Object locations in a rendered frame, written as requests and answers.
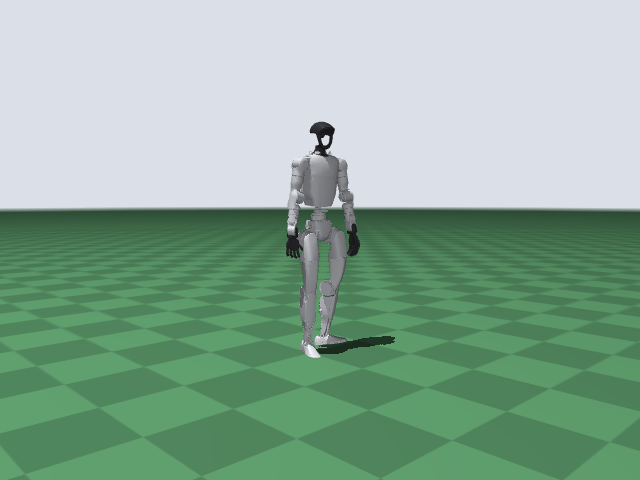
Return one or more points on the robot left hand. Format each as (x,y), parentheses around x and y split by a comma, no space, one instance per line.
(354,243)

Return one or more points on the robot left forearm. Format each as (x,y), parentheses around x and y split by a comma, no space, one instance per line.
(349,214)

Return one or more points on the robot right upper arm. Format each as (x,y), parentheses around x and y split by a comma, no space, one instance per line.
(299,166)

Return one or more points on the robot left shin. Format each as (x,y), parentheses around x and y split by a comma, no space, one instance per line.
(327,310)

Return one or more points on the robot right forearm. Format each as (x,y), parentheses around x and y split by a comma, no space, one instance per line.
(293,213)

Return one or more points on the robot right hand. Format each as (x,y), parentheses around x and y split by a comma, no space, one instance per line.
(293,245)

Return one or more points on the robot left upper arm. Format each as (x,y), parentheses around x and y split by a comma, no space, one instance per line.
(344,193)

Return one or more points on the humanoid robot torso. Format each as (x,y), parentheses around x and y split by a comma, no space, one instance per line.
(319,187)

